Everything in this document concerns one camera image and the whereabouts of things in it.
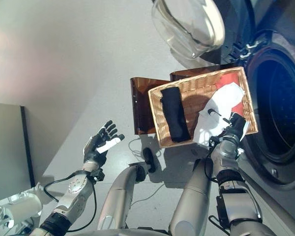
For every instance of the cluttered equipment cart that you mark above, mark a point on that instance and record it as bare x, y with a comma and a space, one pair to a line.
0, 228

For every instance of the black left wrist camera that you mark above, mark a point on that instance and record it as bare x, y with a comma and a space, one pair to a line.
97, 175

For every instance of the black cloth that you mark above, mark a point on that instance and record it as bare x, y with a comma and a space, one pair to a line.
174, 115

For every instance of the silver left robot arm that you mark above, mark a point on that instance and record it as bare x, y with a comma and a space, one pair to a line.
75, 184

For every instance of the grey front-load washing machine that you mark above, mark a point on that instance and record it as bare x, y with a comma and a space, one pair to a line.
292, 209

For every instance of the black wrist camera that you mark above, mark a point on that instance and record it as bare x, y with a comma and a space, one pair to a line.
97, 175
214, 141

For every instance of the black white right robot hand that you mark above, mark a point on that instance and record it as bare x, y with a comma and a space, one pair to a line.
237, 126

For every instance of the grey robot torso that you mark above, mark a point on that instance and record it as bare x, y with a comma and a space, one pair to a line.
118, 233

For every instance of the grey left robot leg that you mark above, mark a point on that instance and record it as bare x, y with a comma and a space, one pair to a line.
118, 194

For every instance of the rectangular wicker laundry basket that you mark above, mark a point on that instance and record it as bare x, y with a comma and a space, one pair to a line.
194, 98

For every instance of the grey right robot leg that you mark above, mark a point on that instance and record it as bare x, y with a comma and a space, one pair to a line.
194, 196

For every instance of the red cloth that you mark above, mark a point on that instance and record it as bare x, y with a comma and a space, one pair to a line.
226, 79

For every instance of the grey robot leg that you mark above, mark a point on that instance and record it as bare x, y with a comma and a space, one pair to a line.
194, 196
118, 194

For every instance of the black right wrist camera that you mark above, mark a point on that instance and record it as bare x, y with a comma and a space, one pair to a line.
214, 141

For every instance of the grey cabinet with black edge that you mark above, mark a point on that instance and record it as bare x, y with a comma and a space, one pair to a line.
7, 147

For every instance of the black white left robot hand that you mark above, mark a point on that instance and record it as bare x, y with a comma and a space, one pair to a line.
94, 150

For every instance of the white cloth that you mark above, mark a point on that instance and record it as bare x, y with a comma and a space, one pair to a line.
223, 100

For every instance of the brown transparent acrylic stool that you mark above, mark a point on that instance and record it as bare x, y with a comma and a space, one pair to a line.
142, 105

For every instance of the white cylinder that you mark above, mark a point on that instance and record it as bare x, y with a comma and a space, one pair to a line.
22, 209

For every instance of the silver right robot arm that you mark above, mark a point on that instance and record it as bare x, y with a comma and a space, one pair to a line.
226, 150

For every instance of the round glass washing machine door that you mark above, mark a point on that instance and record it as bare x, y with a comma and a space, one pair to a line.
186, 24

